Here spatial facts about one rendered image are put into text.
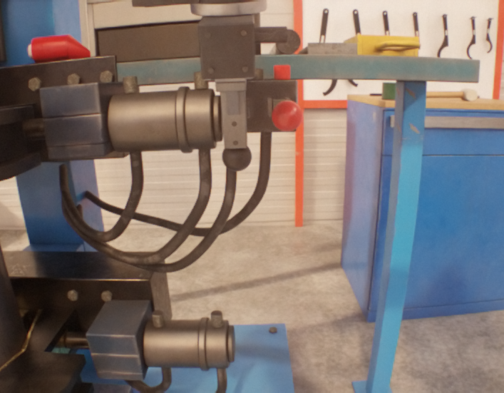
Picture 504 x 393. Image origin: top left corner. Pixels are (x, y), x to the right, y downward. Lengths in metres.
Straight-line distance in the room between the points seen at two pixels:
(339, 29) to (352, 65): 1.85
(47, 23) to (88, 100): 0.47
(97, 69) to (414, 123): 0.73
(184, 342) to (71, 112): 0.49
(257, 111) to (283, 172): 2.02
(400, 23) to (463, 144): 1.32
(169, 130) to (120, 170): 2.15
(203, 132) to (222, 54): 0.29
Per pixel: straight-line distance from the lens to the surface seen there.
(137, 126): 0.63
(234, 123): 0.42
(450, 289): 1.82
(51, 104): 0.67
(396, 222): 1.03
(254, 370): 1.31
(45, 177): 1.11
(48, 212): 1.15
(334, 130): 2.61
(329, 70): 0.73
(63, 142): 0.67
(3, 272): 0.83
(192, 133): 0.62
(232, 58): 0.34
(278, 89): 0.60
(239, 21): 0.34
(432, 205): 1.59
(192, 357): 0.81
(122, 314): 0.85
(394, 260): 1.08
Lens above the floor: 1.01
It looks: 17 degrees down
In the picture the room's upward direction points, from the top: 2 degrees counter-clockwise
